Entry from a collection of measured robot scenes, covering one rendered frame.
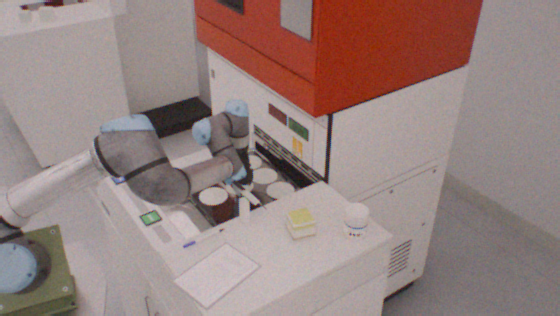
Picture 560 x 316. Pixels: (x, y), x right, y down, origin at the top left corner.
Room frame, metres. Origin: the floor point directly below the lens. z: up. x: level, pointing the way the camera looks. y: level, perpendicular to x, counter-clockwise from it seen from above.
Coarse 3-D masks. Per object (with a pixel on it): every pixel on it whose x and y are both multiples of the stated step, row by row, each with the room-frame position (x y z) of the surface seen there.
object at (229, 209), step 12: (264, 168) 1.65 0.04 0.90; (276, 180) 1.57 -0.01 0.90; (288, 180) 1.57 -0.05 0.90; (228, 192) 1.49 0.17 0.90; (252, 192) 1.50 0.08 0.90; (264, 192) 1.49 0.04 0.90; (204, 204) 1.43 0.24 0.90; (216, 204) 1.43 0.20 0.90; (228, 204) 1.43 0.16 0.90; (252, 204) 1.43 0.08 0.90; (264, 204) 1.43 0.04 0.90; (216, 216) 1.36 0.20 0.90; (228, 216) 1.36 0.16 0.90
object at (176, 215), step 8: (176, 208) 1.43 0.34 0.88; (168, 216) 1.39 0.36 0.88; (176, 216) 1.39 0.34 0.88; (184, 216) 1.39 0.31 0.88; (176, 224) 1.34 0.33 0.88; (184, 224) 1.34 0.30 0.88; (192, 224) 1.34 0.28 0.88; (184, 232) 1.30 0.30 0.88; (192, 232) 1.30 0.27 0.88; (200, 232) 1.30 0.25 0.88
